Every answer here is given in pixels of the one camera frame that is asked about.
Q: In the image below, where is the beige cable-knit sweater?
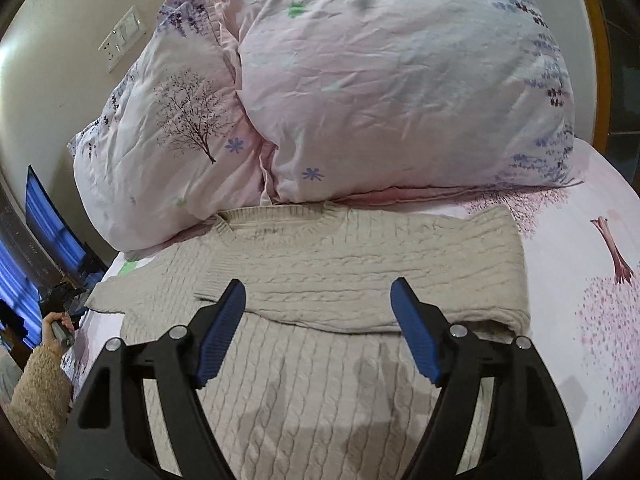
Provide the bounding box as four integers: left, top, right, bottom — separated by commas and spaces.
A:
89, 204, 530, 479

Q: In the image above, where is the left forearm, beige fleece sleeve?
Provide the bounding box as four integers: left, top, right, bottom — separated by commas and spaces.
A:
4, 346, 72, 471

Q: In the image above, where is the person's left hand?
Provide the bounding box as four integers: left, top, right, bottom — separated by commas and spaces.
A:
41, 312, 75, 359

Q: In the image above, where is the pink floral bed sheet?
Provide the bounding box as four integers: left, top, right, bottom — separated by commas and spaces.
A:
63, 143, 639, 474

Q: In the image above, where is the blue striped curtain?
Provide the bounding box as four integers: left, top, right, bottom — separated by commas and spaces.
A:
0, 164, 89, 351

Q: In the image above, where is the pink floral pillow, left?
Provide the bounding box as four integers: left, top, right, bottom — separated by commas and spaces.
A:
70, 0, 265, 252

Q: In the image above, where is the pink floral pillow,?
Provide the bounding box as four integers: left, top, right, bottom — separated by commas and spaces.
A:
214, 0, 582, 204
70, 0, 265, 252

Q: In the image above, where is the pink floral pillow, right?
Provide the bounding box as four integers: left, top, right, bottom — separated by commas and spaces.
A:
214, 0, 582, 204

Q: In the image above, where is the orange wooden door frame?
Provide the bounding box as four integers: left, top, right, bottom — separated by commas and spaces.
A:
584, 0, 612, 155

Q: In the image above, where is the white wall switch plate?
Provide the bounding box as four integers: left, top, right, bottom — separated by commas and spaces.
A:
98, 6, 146, 73

